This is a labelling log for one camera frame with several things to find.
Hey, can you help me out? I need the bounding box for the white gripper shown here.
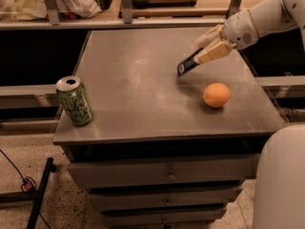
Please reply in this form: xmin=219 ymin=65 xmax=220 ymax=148
xmin=194 ymin=10 xmax=258 ymax=64

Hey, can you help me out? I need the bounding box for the dark blue rxbar wrapper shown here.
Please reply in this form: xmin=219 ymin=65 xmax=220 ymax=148
xmin=177 ymin=48 xmax=202 ymax=76

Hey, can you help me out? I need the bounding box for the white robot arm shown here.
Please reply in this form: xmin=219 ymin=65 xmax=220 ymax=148
xmin=194 ymin=0 xmax=305 ymax=229

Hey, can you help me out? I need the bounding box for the orange fruit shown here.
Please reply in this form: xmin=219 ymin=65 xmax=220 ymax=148
xmin=203 ymin=83 xmax=231 ymax=108

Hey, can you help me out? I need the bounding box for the grey drawer cabinet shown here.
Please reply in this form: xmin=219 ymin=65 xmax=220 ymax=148
xmin=54 ymin=28 xmax=284 ymax=228

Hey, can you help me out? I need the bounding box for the green drink can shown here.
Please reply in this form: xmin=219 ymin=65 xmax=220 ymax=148
xmin=56 ymin=75 xmax=92 ymax=127

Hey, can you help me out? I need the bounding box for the white cloth on shelf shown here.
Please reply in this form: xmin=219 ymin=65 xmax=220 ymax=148
xmin=0 ymin=0 xmax=101 ymax=21

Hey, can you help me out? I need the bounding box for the black stand leg left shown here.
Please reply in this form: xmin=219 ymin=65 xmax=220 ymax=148
xmin=27 ymin=157 xmax=56 ymax=229

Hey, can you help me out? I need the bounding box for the grey metal shelf rail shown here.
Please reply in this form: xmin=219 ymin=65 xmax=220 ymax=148
xmin=0 ymin=0 xmax=249 ymax=31

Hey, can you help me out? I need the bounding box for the black cable with orange clip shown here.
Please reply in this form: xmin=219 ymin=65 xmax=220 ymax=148
xmin=0 ymin=148 xmax=51 ymax=229

